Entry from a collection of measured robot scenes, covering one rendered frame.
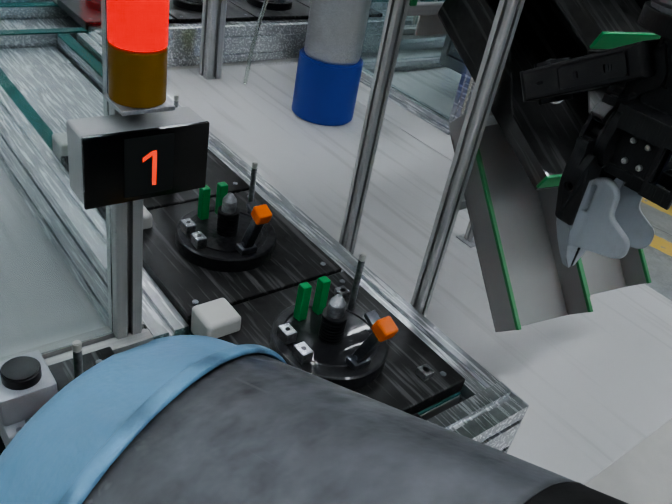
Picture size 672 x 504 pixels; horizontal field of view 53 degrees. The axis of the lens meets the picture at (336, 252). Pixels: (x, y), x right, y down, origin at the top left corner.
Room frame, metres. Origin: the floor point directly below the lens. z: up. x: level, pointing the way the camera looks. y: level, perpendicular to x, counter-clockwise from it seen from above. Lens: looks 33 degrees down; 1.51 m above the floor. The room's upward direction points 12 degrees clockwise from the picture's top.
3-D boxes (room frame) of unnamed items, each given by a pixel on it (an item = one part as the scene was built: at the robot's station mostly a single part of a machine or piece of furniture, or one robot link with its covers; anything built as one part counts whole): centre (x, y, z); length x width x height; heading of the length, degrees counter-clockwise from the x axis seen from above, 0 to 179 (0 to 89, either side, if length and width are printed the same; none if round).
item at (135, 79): (0.56, 0.20, 1.28); 0.05 x 0.05 x 0.05
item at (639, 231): (0.49, -0.22, 1.27); 0.06 x 0.03 x 0.09; 44
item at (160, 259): (0.79, 0.16, 1.01); 0.24 x 0.24 x 0.13; 44
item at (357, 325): (0.61, -0.01, 1.01); 0.24 x 0.24 x 0.13; 44
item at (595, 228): (0.47, -0.20, 1.27); 0.06 x 0.03 x 0.09; 44
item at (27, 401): (0.38, 0.24, 1.06); 0.08 x 0.04 x 0.07; 44
